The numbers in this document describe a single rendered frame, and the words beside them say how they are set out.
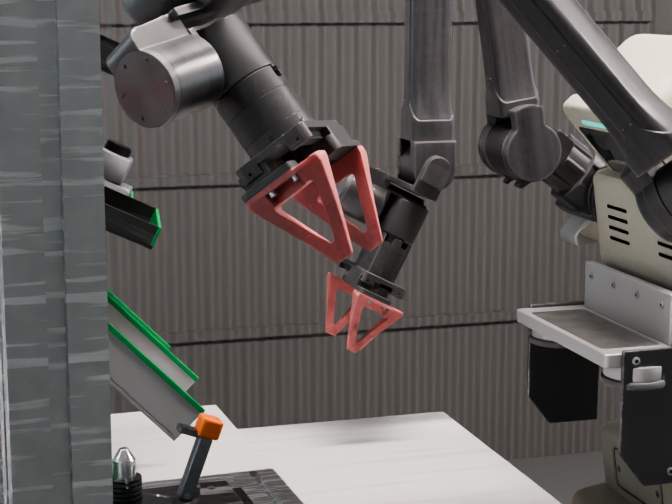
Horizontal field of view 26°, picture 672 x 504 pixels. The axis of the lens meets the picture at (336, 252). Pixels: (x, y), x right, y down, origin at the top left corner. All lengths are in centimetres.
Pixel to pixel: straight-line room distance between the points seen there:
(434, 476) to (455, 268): 263
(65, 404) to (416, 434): 152
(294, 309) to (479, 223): 62
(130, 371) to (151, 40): 50
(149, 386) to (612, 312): 62
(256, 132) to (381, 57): 315
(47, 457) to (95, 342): 4
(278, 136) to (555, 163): 86
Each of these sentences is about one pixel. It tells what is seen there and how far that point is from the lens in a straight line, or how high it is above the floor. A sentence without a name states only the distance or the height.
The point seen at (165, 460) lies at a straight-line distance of 185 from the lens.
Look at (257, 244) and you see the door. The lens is 419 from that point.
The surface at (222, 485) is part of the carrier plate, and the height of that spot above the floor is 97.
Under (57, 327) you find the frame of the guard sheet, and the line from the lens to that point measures 44.
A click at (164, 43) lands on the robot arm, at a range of 107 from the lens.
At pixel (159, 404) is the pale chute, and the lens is 149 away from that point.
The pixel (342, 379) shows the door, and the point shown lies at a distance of 435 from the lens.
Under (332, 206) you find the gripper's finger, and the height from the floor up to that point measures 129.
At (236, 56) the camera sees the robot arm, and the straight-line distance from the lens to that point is 110.
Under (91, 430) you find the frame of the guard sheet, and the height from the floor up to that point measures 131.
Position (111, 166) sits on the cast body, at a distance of 163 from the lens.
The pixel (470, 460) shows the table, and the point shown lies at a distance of 185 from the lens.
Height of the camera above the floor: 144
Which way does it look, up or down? 10 degrees down
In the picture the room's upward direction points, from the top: straight up
